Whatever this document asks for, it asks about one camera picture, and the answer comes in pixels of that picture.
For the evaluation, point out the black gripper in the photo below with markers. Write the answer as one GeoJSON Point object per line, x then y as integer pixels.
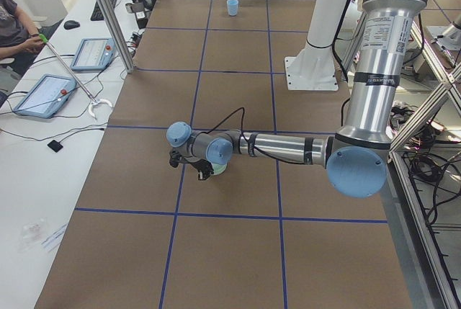
{"type": "Point", "coordinates": [199, 166]}

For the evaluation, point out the mint green bowl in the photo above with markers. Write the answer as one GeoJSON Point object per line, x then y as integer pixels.
{"type": "Point", "coordinates": [218, 169]}

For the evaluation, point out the light blue plastic cup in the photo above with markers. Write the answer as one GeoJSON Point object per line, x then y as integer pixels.
{"type": "Point", "coordinates": [232, 7]}

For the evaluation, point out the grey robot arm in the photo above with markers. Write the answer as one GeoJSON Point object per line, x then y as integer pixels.
{"type": "Point", "coordinates": [355, 156]}

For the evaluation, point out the small black square pad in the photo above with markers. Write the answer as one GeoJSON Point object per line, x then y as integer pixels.
{"type": "Point", "coordinates": [55, 146]}

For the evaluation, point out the upper blue teach pendant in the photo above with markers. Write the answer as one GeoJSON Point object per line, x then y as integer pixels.
{"type": "Point", "coordinates": [93, 54]}

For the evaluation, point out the blue teach pendant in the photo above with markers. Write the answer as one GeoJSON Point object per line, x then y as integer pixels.
{"type": "Point", "coordinates": [93, 54]}
{"type": "Point", "coordinates": [46, 97]}

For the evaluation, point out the lower blue teach pendant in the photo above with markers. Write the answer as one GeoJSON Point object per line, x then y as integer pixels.
{"type": "Point", "coordinates": [46, 97]}

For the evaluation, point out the black computer mouse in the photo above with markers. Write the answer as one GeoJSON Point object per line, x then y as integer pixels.
{"type": "Point", "coordinates": [71, 24]}

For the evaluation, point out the clear plastic bag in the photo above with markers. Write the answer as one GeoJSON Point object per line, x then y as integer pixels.
{"type": "Point", "coordinates": [32, 234]}

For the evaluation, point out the reacher grabber tool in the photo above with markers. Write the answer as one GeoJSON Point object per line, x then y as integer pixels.
{"type": "Point", "coordinates": [93, 100]}

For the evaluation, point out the seated person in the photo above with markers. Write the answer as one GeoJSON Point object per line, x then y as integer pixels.
{"type": "Point", "coordinates": [20, 37]}

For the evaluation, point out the aluminium frame post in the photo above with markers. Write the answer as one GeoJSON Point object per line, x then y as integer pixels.
{"type": "Point", "coordinates": [116, 33]}

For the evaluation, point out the aluminium frame rack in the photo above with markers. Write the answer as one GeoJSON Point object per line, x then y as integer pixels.
{"type": "Point", "coordinates": [422, 197]}

